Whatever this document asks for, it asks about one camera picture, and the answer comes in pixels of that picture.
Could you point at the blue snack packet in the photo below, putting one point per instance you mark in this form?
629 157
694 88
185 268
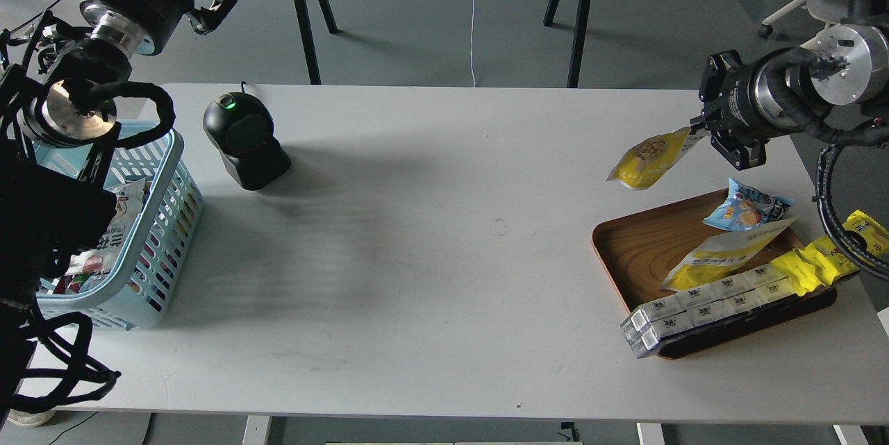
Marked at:
745 208

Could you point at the yellow cartoon snack bag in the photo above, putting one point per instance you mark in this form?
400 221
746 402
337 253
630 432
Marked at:
821 263

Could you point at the light blue plastic basket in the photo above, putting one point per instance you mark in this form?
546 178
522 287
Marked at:
137 290

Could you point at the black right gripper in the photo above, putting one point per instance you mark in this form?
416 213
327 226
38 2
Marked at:
731 113

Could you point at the black barcode scanner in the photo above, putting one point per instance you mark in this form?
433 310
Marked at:
240 126

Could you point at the white red snack bag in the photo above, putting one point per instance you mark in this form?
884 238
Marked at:
91 268

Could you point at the brown wooden tray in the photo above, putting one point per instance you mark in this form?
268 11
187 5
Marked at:
638 251

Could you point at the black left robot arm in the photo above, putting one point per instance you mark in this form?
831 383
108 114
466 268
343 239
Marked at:
68 103

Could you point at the white boxed snack pack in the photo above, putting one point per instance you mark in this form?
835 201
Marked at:
694 319

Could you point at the yellow white nut snack pouch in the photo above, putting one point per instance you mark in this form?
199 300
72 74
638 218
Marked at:
645 163

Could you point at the black trestle table legs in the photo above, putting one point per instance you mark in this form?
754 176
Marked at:
305 7

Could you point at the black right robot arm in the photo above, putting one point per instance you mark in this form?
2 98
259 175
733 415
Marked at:
793 90

